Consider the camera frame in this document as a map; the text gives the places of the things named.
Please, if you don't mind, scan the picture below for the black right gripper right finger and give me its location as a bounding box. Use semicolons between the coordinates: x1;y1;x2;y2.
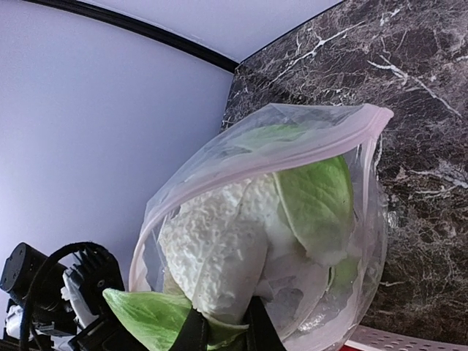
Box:
245;297;284;351

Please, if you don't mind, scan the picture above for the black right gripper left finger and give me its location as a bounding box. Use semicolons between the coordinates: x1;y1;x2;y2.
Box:
170;309;209;351

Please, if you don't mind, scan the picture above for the pale green cabbage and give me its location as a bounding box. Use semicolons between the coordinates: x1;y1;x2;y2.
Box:
103;124;366;350

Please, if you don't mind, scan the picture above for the clear zip top bag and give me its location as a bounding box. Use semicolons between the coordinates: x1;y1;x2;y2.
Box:
124;103;393;350

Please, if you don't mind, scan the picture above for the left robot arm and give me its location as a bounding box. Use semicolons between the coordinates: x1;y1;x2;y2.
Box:
1;243;144;350

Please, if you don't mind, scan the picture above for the pink plastic basket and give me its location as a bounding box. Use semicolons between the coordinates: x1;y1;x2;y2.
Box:
345;325;467;351

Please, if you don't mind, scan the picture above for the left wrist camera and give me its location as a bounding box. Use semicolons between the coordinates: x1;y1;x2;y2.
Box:
61;263;107;329

